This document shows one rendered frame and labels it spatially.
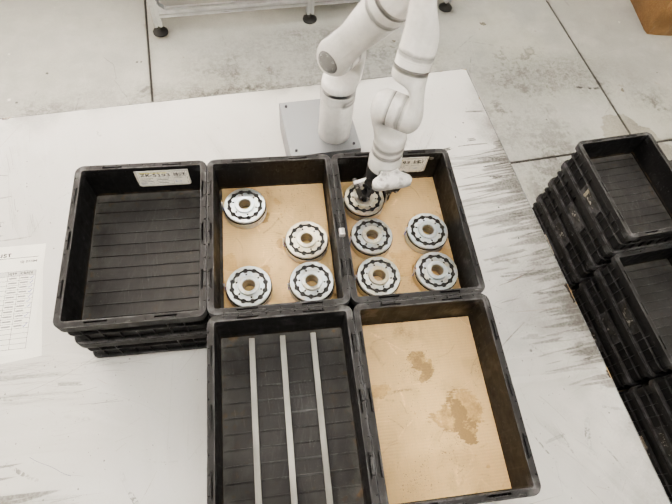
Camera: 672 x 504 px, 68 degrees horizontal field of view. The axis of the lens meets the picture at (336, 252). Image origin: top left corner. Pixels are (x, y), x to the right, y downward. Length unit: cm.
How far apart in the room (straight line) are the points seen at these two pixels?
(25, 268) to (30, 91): 161
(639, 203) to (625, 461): 100
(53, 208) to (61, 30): 182
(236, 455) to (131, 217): 62
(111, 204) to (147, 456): 60
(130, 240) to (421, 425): 79
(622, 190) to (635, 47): 167
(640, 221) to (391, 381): 122
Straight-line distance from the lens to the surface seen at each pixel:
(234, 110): 166
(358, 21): 111
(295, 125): 147
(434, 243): 123
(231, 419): 109
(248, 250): 122
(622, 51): 356
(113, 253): 128
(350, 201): 126
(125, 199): 135
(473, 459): 113
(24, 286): 148
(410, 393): 112
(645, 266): 211
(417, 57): 96
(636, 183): 214
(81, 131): 171
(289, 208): 127
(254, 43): 298
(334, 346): 112
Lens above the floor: 190
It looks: 62 degrees down
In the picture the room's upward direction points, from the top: 9 degrees clockwise
